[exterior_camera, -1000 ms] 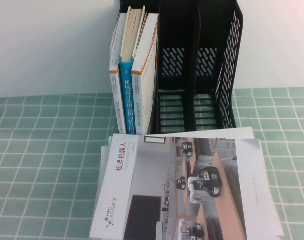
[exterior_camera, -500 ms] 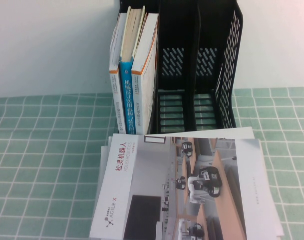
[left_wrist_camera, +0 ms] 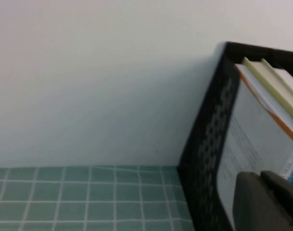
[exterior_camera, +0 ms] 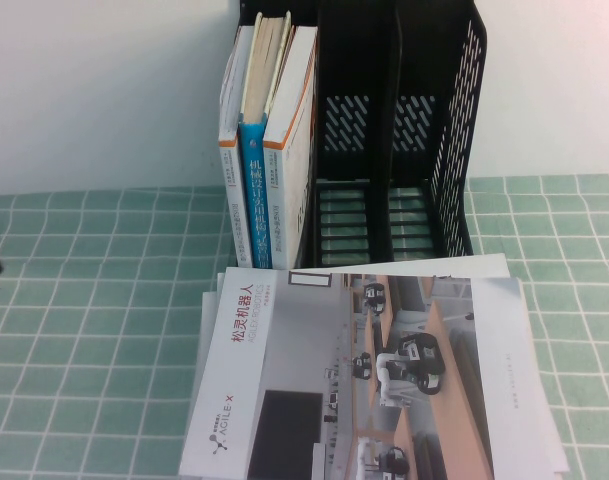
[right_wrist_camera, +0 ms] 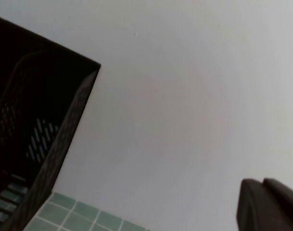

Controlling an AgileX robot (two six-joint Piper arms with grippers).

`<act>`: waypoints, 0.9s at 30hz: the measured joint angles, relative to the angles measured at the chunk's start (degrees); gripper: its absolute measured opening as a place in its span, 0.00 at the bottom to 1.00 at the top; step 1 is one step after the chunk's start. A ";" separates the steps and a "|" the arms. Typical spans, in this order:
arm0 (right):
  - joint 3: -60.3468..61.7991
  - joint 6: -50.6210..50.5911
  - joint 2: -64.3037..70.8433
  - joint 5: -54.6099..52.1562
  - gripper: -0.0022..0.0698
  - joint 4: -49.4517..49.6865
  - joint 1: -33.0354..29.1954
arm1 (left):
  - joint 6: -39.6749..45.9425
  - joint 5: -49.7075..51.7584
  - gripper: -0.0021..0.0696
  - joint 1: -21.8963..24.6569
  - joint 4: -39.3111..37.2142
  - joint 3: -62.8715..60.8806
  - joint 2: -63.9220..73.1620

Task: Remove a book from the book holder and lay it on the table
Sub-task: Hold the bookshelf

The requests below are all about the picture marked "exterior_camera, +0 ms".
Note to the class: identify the white orange-banded book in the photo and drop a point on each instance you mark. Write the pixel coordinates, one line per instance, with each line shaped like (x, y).
(291, 100)
(229, 200)

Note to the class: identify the blue spine yellow book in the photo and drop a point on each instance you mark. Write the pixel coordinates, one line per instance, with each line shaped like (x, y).
(255, 200)

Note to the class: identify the black plastic book holder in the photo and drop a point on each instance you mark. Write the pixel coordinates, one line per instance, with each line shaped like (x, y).
(379, 100)

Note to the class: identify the AgileX robot photo brochure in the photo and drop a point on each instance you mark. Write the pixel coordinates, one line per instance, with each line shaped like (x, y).
(294, 350)

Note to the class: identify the green checkered tablecloth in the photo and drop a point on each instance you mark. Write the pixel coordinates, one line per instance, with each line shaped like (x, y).
(84, 325)

